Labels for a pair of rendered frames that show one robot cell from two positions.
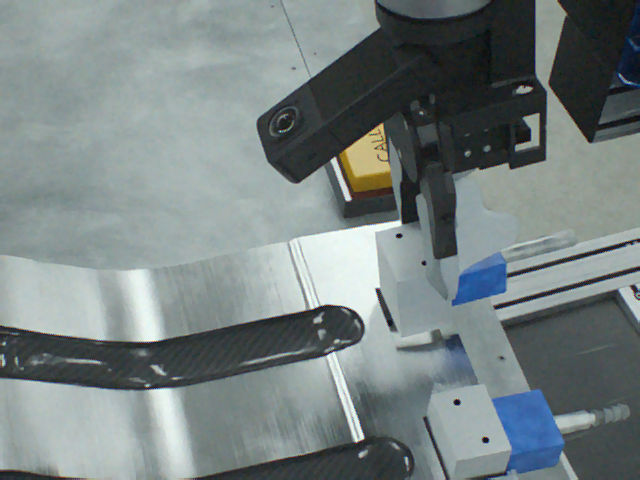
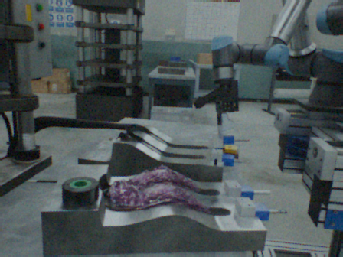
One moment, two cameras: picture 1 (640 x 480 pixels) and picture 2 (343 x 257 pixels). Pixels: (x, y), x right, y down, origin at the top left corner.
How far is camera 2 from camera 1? 0.77 m
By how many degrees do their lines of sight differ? 42
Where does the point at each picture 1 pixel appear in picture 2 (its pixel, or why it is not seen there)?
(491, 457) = (218, 154)
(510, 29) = (233, 86)
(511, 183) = not seen: hidden behind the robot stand
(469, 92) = (227, 97)
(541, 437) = (230, 157)
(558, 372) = not seen: outside the picture
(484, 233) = (227, 124)
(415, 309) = (216, 141)
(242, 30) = not seen: hidden behind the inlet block
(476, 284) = (227, 140)
